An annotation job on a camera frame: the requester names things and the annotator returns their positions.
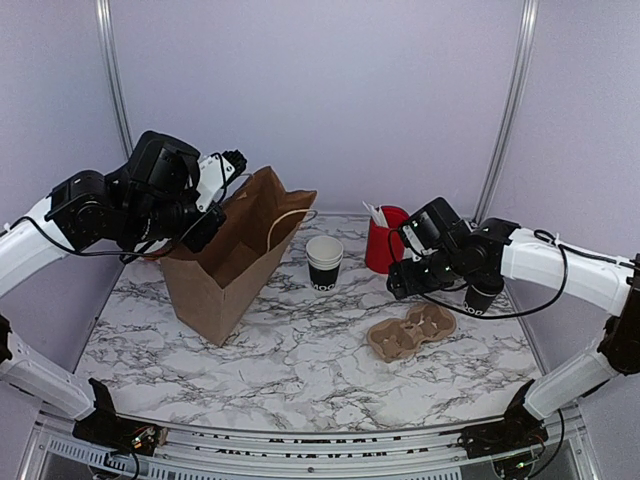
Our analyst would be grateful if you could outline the aluminium frame post right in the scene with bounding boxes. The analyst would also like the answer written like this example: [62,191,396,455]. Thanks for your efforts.
[473,0,539,224]

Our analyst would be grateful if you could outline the stacked black paper cups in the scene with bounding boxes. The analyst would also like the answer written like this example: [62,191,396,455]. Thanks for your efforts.
[305,235,344,293]

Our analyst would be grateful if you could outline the brown paper bag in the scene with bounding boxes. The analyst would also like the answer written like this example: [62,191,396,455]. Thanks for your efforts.
[160,166,317,346]

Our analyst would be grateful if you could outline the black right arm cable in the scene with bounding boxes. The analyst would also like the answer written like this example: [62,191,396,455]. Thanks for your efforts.
[387,227,631,319]

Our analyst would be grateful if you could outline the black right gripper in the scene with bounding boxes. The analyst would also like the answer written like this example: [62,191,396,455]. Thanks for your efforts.
[386,246,463,300]

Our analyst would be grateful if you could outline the aluminium front rail base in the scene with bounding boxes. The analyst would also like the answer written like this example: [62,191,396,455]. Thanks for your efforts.
[16,406,603,479]

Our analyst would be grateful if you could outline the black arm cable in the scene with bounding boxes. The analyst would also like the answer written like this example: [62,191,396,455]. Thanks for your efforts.
[19,214,201,264]
[387,227,631,319]

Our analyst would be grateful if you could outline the red cylindrical holder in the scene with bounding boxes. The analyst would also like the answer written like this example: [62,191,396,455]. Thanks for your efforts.
[365,206,409,275]

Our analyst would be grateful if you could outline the aluminium frame post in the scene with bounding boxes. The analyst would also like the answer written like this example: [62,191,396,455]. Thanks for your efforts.
[473,0,539,224]
[95,0,133,157]

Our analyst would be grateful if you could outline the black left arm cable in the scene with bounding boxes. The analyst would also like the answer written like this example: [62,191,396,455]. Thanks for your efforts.
[19,214,201,264]

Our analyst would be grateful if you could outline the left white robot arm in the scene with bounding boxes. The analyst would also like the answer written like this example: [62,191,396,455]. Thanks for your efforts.
[1,131,247,455]

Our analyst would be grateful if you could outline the white wrapped stirrer packets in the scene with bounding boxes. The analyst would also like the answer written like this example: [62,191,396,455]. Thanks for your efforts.
[362,201,389,228]

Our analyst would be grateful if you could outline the aluminium frame post left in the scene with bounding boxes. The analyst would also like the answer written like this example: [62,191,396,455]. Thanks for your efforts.
[95,0,133,157]

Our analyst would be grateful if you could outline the single black paper cup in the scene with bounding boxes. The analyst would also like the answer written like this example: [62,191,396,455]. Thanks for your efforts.
[463,282,504,316]

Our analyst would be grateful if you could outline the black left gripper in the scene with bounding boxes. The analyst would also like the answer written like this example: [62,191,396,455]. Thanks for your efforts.
[123,192,226,252]

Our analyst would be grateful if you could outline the brown cardboard cup carrier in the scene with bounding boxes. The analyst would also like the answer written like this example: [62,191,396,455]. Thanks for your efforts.
[367,303,457,363]

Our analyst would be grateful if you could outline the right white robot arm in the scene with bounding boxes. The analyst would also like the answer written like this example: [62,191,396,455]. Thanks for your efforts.
[387,197,639,448]

